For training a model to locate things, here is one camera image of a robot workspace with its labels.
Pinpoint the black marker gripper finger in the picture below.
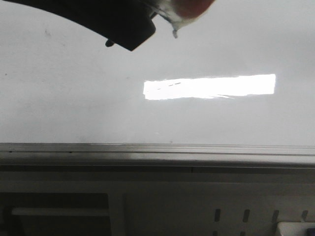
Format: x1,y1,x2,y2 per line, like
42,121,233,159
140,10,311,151
11,0,156,51

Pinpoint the taped black whiteboard marker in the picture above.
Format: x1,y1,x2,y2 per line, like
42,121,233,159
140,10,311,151
105,0,217,47

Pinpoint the white perforated metal panel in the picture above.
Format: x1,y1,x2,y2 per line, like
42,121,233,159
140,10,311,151
0,170,315,236

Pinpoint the white box with dark item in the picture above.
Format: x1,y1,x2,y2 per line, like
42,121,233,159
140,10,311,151
275,222,315,236

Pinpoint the white whiteboard with aluminium frame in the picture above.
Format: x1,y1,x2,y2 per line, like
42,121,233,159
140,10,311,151
0,0,315,167

